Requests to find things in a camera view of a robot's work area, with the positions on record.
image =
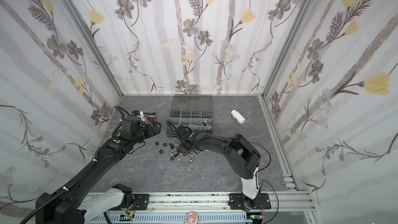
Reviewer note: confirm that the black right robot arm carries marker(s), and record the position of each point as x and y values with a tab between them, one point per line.
243	158

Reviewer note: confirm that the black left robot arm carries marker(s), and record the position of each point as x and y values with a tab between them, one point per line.
62	206

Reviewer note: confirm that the white plastic bottle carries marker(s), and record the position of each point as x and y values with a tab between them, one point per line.
238	116

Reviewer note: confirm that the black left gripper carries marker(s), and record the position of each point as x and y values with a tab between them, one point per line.
151	132

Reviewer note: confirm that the green compartment organizer box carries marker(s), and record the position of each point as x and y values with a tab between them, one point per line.
190	109

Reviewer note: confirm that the pink cartoon figure sticker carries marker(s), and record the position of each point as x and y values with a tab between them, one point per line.
192	218

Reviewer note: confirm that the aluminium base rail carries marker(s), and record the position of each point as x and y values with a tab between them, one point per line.
281	207

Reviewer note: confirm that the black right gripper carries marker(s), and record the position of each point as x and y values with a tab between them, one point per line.
179	132

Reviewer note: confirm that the clear plastic cup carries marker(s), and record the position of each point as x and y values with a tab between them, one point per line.
111	128

